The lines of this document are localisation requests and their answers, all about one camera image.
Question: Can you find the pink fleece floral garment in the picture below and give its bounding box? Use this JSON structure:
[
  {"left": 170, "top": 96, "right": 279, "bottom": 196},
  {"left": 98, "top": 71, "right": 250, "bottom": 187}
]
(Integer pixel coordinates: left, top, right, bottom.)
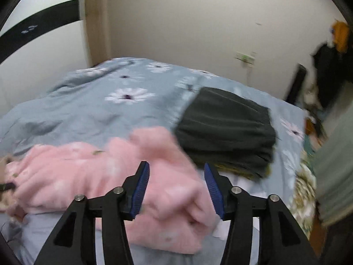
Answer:
[{"left": 1, "top": 127, "right": 217, "bottom": 254}]

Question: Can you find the black clothes pile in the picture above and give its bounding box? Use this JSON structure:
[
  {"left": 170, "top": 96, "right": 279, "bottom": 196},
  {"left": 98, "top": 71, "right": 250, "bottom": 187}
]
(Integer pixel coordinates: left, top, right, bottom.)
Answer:
[{"left": 312, "top": 43, "right": 352, "bottom": 109}]

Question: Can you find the floral bed sheet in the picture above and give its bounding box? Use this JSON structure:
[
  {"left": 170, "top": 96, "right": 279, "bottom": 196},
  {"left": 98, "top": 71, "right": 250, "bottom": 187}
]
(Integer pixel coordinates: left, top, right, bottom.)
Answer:
[{"left": 285, "top": 149, "right": 317, "bottom": 239}]

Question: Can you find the dark grey folded garment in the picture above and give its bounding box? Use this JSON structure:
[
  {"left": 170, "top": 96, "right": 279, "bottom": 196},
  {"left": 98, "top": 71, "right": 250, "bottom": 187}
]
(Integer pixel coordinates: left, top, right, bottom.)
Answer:
[{"left": 174, "top": 87, "right": 276, "bottom": 179}]

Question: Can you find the grey-blue floral duvet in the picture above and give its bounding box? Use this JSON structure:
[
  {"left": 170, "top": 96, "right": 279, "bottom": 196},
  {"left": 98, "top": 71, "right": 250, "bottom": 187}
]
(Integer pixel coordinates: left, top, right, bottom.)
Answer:
[{"left": 0, "top": 57, "right": 307, "bottom": 265}]

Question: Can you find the white black wardrobe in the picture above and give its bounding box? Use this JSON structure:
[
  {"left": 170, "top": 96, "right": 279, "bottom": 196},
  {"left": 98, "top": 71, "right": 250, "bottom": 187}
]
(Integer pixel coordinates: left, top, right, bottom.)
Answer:
[{"left": 1, "top": 0, "right": 90, "bottom": 114}]

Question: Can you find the orange yellow garment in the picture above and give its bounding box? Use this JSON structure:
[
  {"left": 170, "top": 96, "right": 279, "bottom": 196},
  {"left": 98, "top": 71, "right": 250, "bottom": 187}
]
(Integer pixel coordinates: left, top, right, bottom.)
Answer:
[{"left": 331, "top": 20, "right": 350, "bottom": 53}]

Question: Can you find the wall power socket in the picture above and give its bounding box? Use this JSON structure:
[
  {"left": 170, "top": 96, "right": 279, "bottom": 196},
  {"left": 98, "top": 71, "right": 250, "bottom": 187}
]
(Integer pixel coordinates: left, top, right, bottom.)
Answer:
[{"left": 235, "top": 51, "right": 255, "bottom": 66}]

